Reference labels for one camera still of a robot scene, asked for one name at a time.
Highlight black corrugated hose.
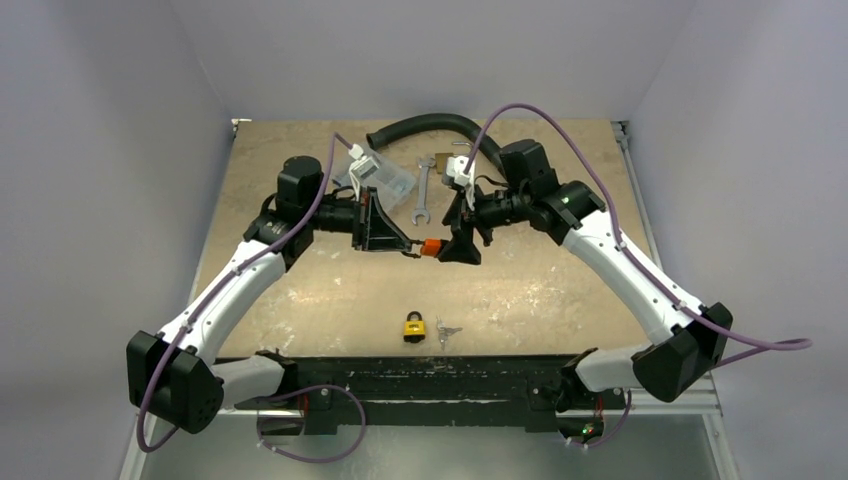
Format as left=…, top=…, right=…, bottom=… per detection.
left=366, top=113, right=508, bottom=167

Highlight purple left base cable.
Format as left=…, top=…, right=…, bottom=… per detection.
left=254, top=385, right=367, bottom=464

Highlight silver open-end wrench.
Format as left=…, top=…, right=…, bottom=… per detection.
left=411, top=157, right=436, bottom=225

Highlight yellow padlock black shackle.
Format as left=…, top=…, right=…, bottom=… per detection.
left=403, top=311, right=427, bottom=344

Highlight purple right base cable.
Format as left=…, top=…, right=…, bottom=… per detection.
left=563, top=390, right=634, bottom=452

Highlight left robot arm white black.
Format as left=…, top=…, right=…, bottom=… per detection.
left=126, top=146, right=414, bottom=434

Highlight clear plastic compartment box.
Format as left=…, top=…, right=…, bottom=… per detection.
left=331, top=146, right=417, bottom=213

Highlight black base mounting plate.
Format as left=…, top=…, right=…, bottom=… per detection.
left=236, top=354, right=625, bottom=435

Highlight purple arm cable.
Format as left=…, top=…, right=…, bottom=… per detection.
left=463, top=103, right=814, bottom=369
left=136, top=132, right=359, bottom=455

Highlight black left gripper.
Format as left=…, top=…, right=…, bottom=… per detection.
left=305, top=186, right=411, bottom=251

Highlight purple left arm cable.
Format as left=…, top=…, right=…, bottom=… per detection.
left=136, top=132, right=359, bottom=455

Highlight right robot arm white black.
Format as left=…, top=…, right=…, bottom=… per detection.
left=421, top=139, right=733, bottom=411

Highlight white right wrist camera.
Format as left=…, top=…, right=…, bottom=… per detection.
left=442, top=155, right=476, bottom=210

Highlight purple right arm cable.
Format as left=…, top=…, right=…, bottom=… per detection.
left=463, top=103, right=814, bottom=369

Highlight orange black padlock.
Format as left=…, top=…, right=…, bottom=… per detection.
left=407, top=238, right=445, bottom=258

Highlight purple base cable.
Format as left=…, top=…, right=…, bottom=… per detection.
left=563, top=390, right=634, bottom=452
left=254, top=385, right=367, bottom=464

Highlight brass padlock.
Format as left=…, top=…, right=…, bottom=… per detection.
left=433, top=141, right=473, bottom=175

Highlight silver keys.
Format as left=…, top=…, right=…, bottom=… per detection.
left=436, top=316, right=464, bottom=351

